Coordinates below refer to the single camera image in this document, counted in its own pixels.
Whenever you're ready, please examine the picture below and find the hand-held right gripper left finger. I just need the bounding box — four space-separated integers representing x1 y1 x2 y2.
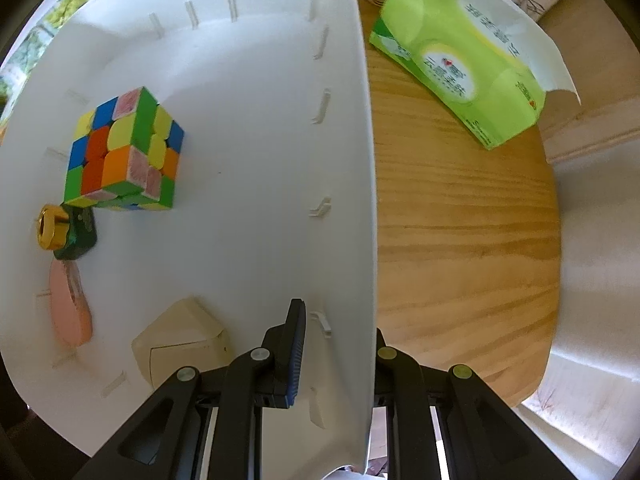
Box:
75 298 307 480

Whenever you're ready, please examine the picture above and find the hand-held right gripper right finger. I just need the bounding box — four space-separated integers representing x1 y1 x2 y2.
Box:
367 329 573 480

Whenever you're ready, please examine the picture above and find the cream plastic box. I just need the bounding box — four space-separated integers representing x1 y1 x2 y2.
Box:
131 297 232 388

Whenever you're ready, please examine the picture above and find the white plastic storage bin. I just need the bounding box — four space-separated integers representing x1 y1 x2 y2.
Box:
0 0 377 476

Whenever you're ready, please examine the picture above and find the pink oval case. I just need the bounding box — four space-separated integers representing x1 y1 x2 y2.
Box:
48 259 94 346

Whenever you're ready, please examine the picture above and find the green bottle with gold cap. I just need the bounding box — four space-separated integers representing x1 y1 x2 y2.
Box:
37 204 98 261

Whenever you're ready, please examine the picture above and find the multicoloured puzzle cube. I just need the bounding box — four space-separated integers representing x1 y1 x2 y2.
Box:
63 86 185 211

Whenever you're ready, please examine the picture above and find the white bed sheet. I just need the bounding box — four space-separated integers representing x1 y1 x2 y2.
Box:
510 145 640 466

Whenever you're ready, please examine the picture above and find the green tissue pack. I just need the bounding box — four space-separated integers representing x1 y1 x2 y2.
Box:
369 0 582 151

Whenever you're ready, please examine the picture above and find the light wooden board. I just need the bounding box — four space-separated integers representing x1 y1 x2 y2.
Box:
537 0 640 163

